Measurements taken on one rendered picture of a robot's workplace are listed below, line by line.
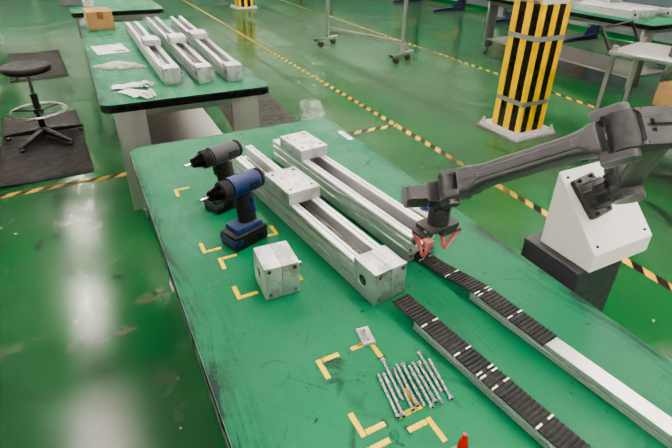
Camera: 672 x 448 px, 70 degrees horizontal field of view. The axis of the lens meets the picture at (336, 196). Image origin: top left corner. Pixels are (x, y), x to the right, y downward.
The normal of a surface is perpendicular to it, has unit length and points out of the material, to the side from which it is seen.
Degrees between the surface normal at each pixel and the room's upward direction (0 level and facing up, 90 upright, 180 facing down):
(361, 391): 0
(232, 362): 0
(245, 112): 90
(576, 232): 90
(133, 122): 90
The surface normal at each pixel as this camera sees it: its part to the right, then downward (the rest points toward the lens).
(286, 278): 0.40, 0.45
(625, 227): 0.34, -0.29
